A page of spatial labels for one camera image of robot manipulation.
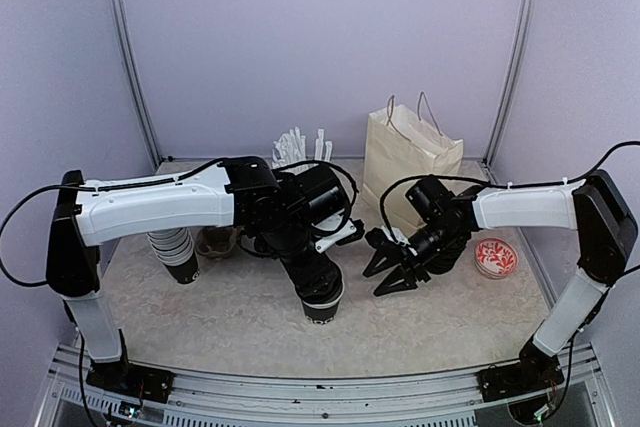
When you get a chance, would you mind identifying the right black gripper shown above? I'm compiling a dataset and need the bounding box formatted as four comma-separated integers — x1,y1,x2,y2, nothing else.
365,217,464,295

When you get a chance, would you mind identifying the black plastic cup lid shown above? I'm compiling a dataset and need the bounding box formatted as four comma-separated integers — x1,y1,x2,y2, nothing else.
300,279,344,309

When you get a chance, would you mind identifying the black paper coffee cup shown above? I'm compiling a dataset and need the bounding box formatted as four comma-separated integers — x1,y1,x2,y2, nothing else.
302,298,341,325

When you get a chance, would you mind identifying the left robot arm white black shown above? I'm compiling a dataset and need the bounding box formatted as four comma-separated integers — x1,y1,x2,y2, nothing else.
46,157,357,392

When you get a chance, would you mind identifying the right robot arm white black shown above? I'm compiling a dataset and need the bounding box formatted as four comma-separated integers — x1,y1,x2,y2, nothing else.
363,169,638,391

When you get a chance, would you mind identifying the cream paper takeout bag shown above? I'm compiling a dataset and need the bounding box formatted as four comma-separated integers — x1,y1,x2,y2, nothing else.
362,97,464,210

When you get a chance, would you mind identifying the stack of black lids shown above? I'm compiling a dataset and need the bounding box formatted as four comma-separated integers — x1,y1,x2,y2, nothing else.
425,238,468,275

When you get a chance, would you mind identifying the red patterned white bowl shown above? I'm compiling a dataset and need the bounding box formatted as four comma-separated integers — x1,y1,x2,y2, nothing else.
474,238,519,280

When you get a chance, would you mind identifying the brown pulp cup carrier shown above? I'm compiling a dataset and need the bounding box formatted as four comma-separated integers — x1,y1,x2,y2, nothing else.
195,227,238,259

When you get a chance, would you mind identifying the cup holding white straws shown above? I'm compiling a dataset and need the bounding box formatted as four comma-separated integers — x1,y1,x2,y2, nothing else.
271,127,334,168

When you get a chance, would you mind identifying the stack of paper cups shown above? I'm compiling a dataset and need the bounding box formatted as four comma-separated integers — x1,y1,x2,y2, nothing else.
146,228,200,285

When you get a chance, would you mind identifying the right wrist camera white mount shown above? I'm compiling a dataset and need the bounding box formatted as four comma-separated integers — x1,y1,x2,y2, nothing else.
365,227,408,255

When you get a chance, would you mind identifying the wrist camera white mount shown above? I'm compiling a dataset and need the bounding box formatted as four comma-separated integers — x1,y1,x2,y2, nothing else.
314,214,364,253
365,227,408,255

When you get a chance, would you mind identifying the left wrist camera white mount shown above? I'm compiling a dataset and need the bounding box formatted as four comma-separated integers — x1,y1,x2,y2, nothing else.
314,214,364,253

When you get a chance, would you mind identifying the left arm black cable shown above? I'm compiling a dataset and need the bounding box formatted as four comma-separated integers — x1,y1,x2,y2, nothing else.
0,156,361,288

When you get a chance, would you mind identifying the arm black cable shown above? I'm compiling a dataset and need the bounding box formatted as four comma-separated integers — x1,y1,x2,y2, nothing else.
0,156,361,288
379,140,640,233

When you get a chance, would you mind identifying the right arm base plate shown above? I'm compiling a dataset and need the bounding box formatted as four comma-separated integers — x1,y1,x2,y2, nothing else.
476,362,565,403

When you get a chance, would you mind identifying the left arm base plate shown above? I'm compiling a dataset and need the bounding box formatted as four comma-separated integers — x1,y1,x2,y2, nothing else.
86,363,174,404

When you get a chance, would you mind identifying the aluminium front frame rail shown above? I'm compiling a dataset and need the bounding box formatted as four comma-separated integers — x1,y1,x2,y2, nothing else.
27,344,620,426

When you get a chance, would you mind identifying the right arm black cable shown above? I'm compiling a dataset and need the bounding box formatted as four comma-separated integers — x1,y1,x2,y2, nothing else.
379,140,640,233

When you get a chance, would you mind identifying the right aluminium corner post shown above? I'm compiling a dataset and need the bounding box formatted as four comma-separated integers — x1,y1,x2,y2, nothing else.
484,0,535,167

